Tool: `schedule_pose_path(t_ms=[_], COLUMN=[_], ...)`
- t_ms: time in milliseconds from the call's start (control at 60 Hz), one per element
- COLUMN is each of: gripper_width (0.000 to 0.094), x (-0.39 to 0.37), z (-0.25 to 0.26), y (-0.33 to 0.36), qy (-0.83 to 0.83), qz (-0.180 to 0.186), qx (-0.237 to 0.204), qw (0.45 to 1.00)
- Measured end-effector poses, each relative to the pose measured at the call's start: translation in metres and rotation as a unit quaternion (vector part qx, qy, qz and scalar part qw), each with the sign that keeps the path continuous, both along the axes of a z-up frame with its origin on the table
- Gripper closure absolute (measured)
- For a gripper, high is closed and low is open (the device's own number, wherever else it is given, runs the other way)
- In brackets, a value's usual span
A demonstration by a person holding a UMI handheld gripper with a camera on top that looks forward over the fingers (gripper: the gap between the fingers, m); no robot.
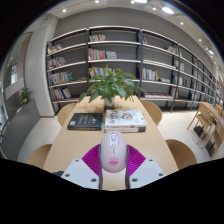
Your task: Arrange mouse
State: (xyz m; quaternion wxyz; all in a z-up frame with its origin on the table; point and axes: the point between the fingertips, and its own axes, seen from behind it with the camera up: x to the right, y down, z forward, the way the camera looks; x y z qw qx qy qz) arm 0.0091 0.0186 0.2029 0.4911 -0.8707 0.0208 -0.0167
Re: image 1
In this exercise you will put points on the white book with red print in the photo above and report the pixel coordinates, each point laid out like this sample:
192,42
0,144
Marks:
125,118

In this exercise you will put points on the black hardcover book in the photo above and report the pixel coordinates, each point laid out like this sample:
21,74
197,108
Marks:
85,121

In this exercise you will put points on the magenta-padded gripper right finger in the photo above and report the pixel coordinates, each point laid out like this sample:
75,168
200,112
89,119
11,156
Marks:
146,171

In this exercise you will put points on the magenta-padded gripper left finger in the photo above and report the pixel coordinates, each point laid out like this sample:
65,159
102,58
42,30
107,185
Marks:
80,171

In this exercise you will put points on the group of slatted wooden chairs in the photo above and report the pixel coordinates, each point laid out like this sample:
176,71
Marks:
208,126

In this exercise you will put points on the thin white dark-spined book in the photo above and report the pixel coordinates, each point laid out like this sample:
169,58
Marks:
125,130

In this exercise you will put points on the pale pink computer mouse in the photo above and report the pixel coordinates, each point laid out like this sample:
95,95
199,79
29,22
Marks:
113,151

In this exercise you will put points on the round-backed wooden chair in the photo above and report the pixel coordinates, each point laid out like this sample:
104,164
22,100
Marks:
66,113
182,155
152,111
40,156

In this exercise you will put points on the ceiling lights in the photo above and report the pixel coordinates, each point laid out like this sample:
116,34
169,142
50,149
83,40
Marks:
167,10

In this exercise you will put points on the green potted plant white pot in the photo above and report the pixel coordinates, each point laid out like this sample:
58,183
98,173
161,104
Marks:
110,85

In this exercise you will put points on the small green plant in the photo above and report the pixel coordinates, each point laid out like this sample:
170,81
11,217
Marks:
25,95

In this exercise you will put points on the grey bookshelf unit with books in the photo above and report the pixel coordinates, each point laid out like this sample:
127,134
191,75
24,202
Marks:
160,60

